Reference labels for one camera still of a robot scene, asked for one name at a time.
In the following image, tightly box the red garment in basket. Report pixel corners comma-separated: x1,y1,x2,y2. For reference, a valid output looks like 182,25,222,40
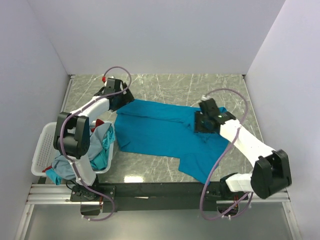
90,119,105,133

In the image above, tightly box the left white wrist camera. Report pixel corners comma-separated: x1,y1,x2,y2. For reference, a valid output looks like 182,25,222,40
101,76,114,85

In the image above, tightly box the teal blue t shirt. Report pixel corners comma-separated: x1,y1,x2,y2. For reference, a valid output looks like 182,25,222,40
114,99,229,183

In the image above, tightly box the white plastic laundry basket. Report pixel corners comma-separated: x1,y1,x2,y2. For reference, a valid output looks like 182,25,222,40
31,121,116,176

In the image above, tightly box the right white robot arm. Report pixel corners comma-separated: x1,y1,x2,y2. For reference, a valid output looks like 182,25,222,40
194,98,292,200

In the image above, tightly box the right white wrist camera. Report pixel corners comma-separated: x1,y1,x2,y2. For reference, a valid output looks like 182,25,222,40
200,95,211,102

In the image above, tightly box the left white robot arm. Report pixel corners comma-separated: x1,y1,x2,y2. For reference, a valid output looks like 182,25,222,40
53,77,134,201

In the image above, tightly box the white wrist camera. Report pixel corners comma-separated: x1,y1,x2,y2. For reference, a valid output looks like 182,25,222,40
200,95,211,102
101,76,114,85

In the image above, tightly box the black base beam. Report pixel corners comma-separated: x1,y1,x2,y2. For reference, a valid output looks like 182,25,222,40
70,181,248,216

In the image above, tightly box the teal t shirt in basket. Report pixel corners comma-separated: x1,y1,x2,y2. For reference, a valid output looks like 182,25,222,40
44,127,117,186

